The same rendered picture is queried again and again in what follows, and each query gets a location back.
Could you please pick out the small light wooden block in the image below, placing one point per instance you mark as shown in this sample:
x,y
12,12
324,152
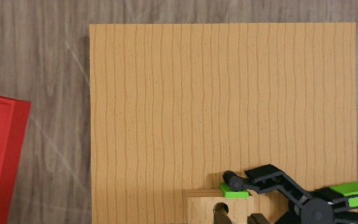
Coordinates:
x,y
201,204

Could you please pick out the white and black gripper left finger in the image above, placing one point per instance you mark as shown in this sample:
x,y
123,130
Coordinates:
x,y
221,219

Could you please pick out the tan wooden bench board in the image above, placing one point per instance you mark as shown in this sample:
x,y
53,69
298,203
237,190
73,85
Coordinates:
x,y
175,106

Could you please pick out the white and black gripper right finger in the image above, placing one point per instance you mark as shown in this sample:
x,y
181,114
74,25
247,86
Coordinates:
x,y
257,218

